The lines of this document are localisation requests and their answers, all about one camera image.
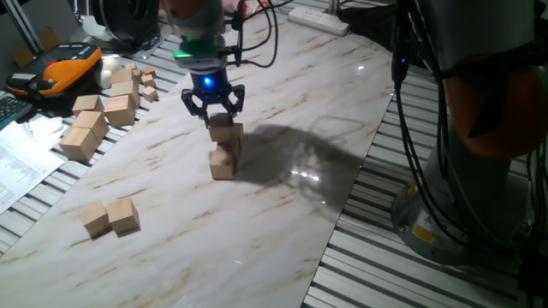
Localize thin aluminium frame strut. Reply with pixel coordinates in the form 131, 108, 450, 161
0, 0, 46, 44

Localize crumpled white tissue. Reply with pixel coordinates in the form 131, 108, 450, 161
21, 115, 69, 151

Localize large wooden cube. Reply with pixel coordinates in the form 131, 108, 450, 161
71, 94, 105, 117
110, 80, 141, 110
104, 94, 136, 128
58, 126, 100, 163
110, 68, 134, 86
71, 110, 110, 142

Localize printed white paper sheet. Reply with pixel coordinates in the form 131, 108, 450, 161
0, 121, 66, 216

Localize black computer keyboard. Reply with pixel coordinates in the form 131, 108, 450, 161
0, 90, 34, 131

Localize orange black teach pendant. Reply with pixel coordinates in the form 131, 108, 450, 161
5, 42, 104, 102

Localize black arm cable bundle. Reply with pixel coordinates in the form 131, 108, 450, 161
222, 0, 548, 266

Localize white rounded figurine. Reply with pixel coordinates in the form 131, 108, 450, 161
96, 56, 123, 90

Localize black round drum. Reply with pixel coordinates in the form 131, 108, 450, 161
90, 0, 162, 46

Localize white marble pattern board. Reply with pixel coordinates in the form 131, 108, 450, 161
0, 16, 408, 308

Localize green gripper mounting adapter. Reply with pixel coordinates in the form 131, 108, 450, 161
172, 33, 228, 69

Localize white power strip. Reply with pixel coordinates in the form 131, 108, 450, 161
287, 6, 352, 38

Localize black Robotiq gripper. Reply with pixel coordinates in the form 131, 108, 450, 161
180, 68, 246, 128

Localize brown cardboard piece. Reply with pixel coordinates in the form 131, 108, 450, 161
10, 28, 63, 69

